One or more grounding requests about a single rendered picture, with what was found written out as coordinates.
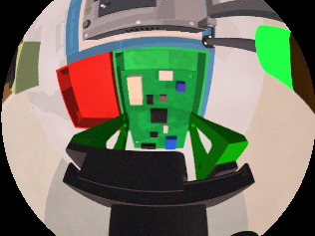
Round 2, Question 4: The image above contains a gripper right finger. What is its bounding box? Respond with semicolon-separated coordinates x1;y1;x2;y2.
188;112;248;180

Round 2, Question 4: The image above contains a green bin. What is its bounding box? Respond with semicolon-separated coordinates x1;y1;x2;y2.
113;47;208;115

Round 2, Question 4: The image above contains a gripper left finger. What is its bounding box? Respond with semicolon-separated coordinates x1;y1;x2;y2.
70;112;130;150

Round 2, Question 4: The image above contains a red bin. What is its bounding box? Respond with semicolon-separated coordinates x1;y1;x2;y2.
56;52;122;128

